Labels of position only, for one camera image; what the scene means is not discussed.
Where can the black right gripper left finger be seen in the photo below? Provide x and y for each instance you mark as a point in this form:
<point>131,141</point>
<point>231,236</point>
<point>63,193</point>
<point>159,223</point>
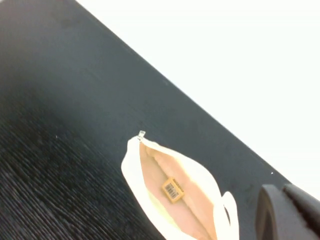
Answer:
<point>275,217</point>

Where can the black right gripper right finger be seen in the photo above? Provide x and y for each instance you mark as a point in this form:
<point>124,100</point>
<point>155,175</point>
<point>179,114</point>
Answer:
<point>308,210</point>

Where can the yellow eraser with barcode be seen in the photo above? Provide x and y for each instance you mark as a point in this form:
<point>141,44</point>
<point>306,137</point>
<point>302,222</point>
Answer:
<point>172,190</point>

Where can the cream canvas pencil case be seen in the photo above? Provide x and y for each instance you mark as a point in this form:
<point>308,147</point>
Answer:
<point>132,170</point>

